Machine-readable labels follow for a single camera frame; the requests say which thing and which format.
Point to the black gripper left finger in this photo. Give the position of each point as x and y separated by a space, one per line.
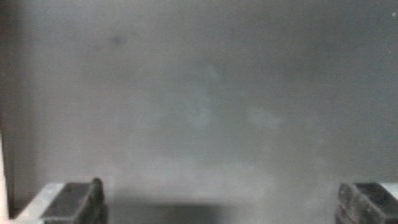
66 204

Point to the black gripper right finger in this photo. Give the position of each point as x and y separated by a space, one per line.
367 203

